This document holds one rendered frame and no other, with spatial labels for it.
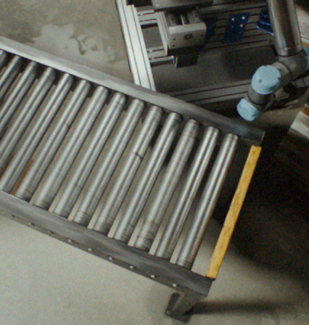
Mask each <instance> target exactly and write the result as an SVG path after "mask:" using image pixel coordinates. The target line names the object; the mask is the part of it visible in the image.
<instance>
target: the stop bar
mask: <svg viewBox="0 0 309 325"><path fill-rule="evenodd" d="M260 150H261V147H260V146H258V145H256V144H253V145H252V146H251V149H250V152H249V157H248V158H247V161H246V164H245V167H244V170H243V171H242V175H241V178H240V180H239V183H238V185H237V188H236V193H235V195H234V198H233V201H232V203H231V206H230V209H229V212H228V214H227V216H226V220H225V222H224V225H223V228H222V230H221V235H220V238H219V240H218V243H217V245H216V248H215V251H214V253H213V256H212V259H211V261H210V264H209V266H208V269H207V272H206V274H205V278H207V279H209V280H212V281H215V280H216V277H217V275H218V272H219V269H220V266H221V263H222V261H223V260H224V258H225V256H224V255H225V253H226V250H227V247H228V243H229V242H230V239H231V236H232V234H233V230H234V225H235V223H236V220H237V218H238V215H239V212H240V210H241V207H242V204H243V201H244V198H245V196H246V193H247V190H248V186H249V184H250V180H251V178H252V174H253V171H254V169H255V168H256V167H257V165H256V164H257V161H258V158H259V156H260Z"/></svg>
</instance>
